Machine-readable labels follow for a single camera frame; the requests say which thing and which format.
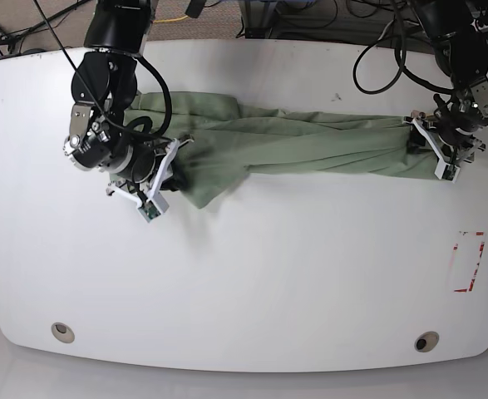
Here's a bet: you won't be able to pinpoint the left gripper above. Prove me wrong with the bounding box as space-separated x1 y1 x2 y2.
407 76 488 155

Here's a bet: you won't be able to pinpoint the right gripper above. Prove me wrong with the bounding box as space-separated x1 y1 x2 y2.
63 105 191 193

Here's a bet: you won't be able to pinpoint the green T-shirt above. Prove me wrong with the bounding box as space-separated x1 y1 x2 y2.
109 91 446 213

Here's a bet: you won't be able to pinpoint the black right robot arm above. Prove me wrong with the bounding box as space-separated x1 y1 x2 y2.
64 1 173 200

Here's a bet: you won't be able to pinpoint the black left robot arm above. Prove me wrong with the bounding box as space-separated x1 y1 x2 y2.
408 1 488 156

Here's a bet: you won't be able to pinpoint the red tape rectangle marking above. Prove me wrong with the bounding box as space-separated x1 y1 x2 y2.
448 231 486 293

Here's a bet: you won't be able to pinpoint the black tripod legs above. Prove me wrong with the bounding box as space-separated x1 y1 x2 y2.
0 1 90 58

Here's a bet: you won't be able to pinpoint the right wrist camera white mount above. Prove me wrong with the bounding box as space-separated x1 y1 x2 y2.
99 135 194 222

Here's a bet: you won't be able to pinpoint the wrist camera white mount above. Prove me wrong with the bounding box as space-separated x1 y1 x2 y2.
402 111 486 183
99 135 194 222

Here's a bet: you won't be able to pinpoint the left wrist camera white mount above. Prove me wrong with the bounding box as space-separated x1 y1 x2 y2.
402 111 486 183

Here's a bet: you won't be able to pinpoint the yellow cable on floor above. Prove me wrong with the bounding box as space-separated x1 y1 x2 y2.
150 14 189 25

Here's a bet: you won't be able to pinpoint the left table cable grommet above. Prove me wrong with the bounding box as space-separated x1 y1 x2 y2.
51 323 75 344

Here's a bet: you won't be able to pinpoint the table cable grommet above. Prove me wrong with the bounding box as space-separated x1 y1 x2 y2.
414 331 440 353
51 323 75 344

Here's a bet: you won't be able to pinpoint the right table cable grommet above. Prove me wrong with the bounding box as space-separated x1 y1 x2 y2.
414 331 440 353

